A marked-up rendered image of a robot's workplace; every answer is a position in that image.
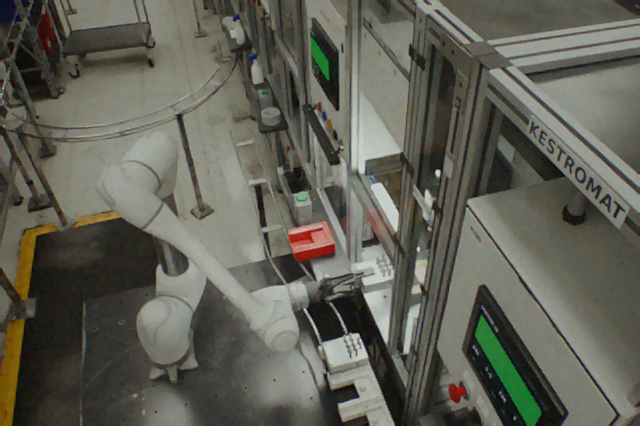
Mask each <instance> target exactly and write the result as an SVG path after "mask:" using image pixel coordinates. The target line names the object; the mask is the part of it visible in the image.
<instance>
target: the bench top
mask: <svg viewBox="0 0 640 426"><path fill-rule="evenodd" d="M272 260H273V262H274V264H275V266H276V268H277V270H278V272H279V273H281V275H282V276H283V278H284V279H285V280H286V282H287V283H288V284H290V283H292V282H294V281H296V280H298V279H300V278H302V277H304V276H306V274H305V272H304V271H303V270H302V268H301V266H300V265H299V263H298V262H296V260H295V258H294V255H293V253H289V254H285V255H280V256H276V257H272ZM227 269H228V270H229V272H230V273H231V274H232V276H233V277H234V278H235V279H236V280H237V281H238V282H239V283H240V284H241V285H242V286H243V287H244V288H245V289H246V290H247V291H248V292H250V293H252V292H255V291H257V290H260V289H263V288H267V287H271V286H284V283H283V282H282V281H281V279H279V278H278V276H277V275H276V273H275V271H274V270H273V267H272V265H271V263H270V261H269V259H268V258H267V259H263V260H259V261H255V262H249V263H245V264H241V265H237V266H233V267H228V268H227ZM155 294H156V285H155V286H150V287H147V288H143V289H140V288H138V289H133V290H129V291H125V292H121V293H117V294H112V295H108V296H104V297H100V298H95V299H91V300H87V301H84V313H83V333H82V354H81V357H82V374H81V392H80V399H81V412H80V426H344V425H343V422H342V419H341V416H340V413H339V410H338V407H337V404H335V401H334V398H333V395H332V392H331V389H330V386H329V383H328V379H327V376H325V377H324V376H323V373H322V370H324V369H325V362H324V361H323V360H321V358H320V355H319V350H318V347H319V345H318V342H317V339H316V336H315V333H314V331H313V327H312V325H311V323H310V321H309V319H308V318H307V316H305V314H304V313H303V311H302V310H298V311H295V312H293V314H294V316H295V318H296V321H297V324H298V329H299V337H298V341H297V343H296V344H295V345H294V346H293V348H291V349H290V350H289V351H287V352H284V353H278V352H275V351H272V350H271V349H269V348H268V347H267V346H266V345H265V343H264V342H262V340H261V339H260V338H259V337H258V334H257V333H256V332H255V331H254V330H253V329H252V328H251V326H250V323H251V322H247V321H246V320H244V317H243V315H242V312H241V311H240V310H239V309H238V308H237V307H235V306H234V305H233V304H232V302H231V301H230V300H229V299H228V298H227V297H226V295H225V294H224V293H223V292H222V291H221V290H220V289H219V288H218V287H217V286H215V285H214V284H213V283H212V282H211V281H210V280H209V279H208V278H207V277H206V283H205V287H204V290H203V293H202V295H201V298H200V300H199V302H198V305H197V307H196V309H195V310H194V313H193V315H192V318H191V322H190V327H189V329H191V330H192V331H193V337H192V340H193V348H194V351H195V355H196V360H197V363H198V365H199V367H198V369H197V370H195V371H189V370H185V371H182V372H179V373H178V382H177V383H171V380H170V378H169V376H168V375H166V376H162V377H159V378H157V379H156V380H153V381H151V380H149V378H148V373H149V356H148V354H147V353H146V351H145V349H144V348H143V346H142V343H141V340H140V337H139V334H138V330H137V322H136V319H137V315H138V313H139V311H140V309H141V308H142V307H143V305H145V304H146V303H147V302H149V301H150V300H153V299H154V297H155ZM120 300H122V301H123V303H121V304H120V303H119V301H120ZM332 304H334V305H335V307H336V308H337V310H338V312H339V313H340V315H341V317H342V319H343V321H344V323H345V326H346V328H347V332H348V334H350V333H351V334H352V335H355V334H358V335H359V338H360V340H361V343H362V345H363V347H365V349H364V350H366V352H367V355H368V360H369V363H370V366H371V368H372V370H373V372H374V375H375V377H376V380H377V382H378V385H379V387H380V390H381V392H382V395H383V398H384V400H385V402H386V406H387V408H388V410H389V412H390V414H391V417H392V419H393V422H394V424H395V426H402V425H401V423H400V421H399V418H398V416H397V413H396V411H395V409H394V406H393V404H392V401H391V399H390V397H389V394H388V392H387V389H386V387H385V384H384V382H383V380H382V377H381V375H380V372H379V370H378V368H377V365H376V363H375V360H374V358H373V356H372V353H371V351H370V348H369V346H368V344H367V341H366V339H365V336H364V334H362V331H361V328H360V326H359V323H358V321H357V318H356V316H355V314H354V311H353V309H352V306H351V304H350V302H349V299H348V297H347V298H344V299H340V300H337V301H332ZM305 309H307V311H308V312H309V314H310V316H311V317H312V319H313V321H314V323H315V325H316V327H317V331H318V333H319V336H320V339H321V341H322V343H325V342H328V341H332V340H337V339H340V338H344V335H345V334H344V332H343V328H342V326H341V323H340V321H339V319H338V317H337V315H336V314H335V312H334V310H332V309H331V307H330V305H329V304H326V303H325V300H322V299H321V300H320V302H319V303H316V304H312V305H309V307H308V308H305ZM94 327H97V330H93V328H94Z"/></svg>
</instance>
